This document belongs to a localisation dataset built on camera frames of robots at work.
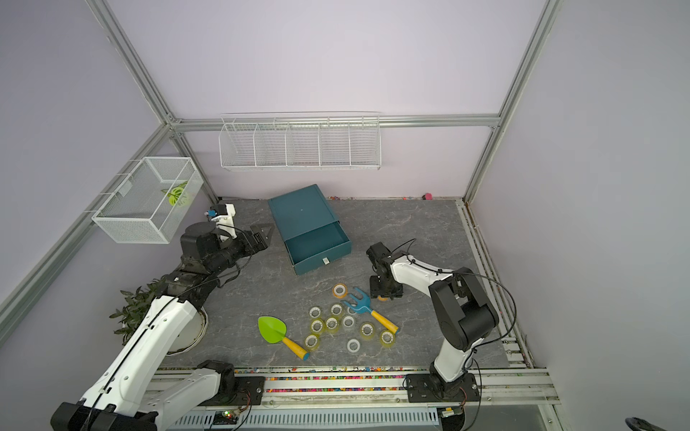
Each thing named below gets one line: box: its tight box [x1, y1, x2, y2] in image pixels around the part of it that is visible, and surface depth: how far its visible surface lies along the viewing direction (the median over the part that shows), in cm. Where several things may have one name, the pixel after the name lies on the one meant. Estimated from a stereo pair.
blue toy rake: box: [340, 286, 400, 335], surface depth 89 cm
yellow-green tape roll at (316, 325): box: [309, 317, 325, 334], surface depth 86 cm
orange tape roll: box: [332, 282, 349, 300], surface depth 95 cm
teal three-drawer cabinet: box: [267, 184, 353, 276], surface depth 88 cm
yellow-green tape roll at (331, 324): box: [324, 316, 341, 334], surface depth 86 cm
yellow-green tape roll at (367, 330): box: [359, 321, 376, 341], surface depth 85 cm
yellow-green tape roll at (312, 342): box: [303, 334, 320, 352], surface depth 83 cm
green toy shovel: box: [256, 315, 310, 361], surface depth 85 cm
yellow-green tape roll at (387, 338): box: [379, 329, 397, 349], surface depth 84 cm
